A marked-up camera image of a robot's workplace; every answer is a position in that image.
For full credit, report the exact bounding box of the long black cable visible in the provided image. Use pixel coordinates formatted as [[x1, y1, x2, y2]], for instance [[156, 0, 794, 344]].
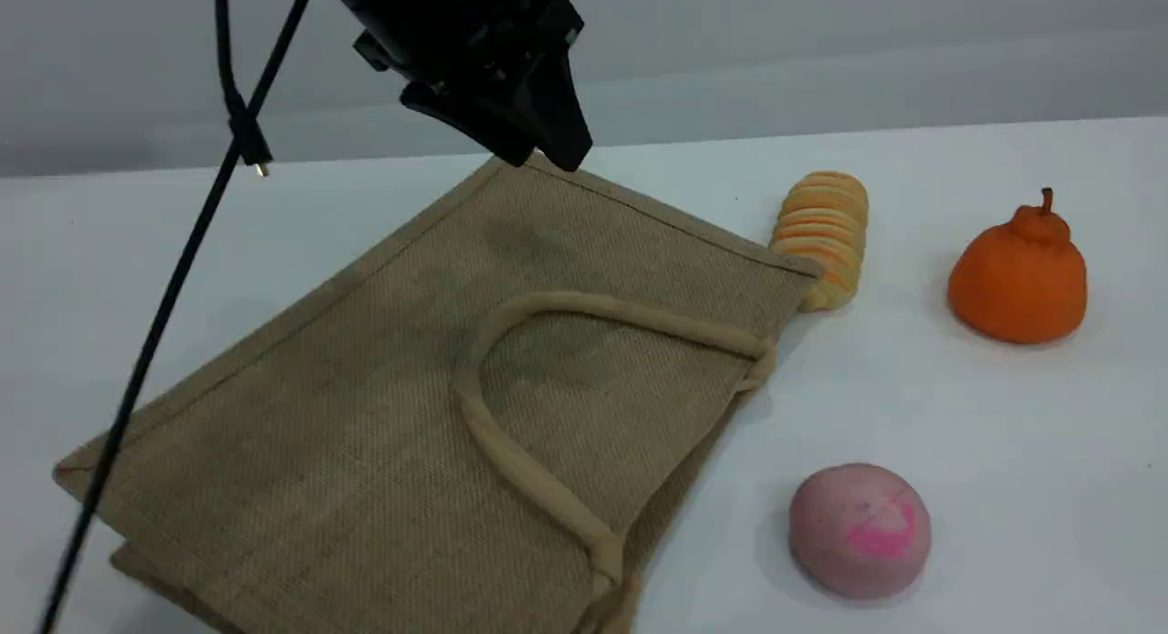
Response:
[[36, 0, 318, 634]]

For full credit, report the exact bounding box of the orange pear-shaped fruit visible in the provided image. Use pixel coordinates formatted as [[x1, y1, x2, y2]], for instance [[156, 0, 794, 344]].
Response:
[[946, 188, 1089, 346]]

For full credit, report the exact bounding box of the brown jute bag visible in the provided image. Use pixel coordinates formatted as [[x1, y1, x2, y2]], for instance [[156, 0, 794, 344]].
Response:
[[52, 152, 822, 634]]

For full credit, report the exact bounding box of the black cable with plug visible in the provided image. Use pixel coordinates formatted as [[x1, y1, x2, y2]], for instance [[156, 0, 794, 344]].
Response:
[[214, 0, 273, 177]]

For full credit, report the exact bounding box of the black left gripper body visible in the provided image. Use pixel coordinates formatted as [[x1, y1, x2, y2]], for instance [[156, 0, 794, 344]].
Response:
[[319, 0, 585, 97]]

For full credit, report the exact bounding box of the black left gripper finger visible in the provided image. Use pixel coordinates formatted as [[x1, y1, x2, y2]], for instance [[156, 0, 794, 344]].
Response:
[[400, 80, 541, 168], [523, 54, 595, 173]]

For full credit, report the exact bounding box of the pink round bun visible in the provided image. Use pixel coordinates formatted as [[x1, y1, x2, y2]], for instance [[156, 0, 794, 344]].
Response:
[[788, 463, 933, 602]]

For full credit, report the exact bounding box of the striped orange bread roll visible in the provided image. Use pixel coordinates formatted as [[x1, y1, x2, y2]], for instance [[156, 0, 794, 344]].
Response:
[[769, 171, 870, 312]]

